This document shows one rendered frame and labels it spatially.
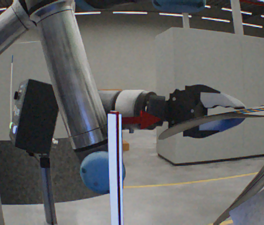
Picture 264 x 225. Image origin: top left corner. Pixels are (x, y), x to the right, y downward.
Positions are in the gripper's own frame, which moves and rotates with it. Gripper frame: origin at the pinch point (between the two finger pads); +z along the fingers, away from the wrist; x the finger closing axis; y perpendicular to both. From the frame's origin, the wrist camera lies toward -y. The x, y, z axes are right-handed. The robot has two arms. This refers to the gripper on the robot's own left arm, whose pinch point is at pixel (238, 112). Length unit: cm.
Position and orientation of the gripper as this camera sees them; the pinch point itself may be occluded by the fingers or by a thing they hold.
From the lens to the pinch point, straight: 72.0
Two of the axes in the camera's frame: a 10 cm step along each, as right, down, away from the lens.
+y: 5.2, 0.6, 8.5
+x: -0.5, 10.0, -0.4
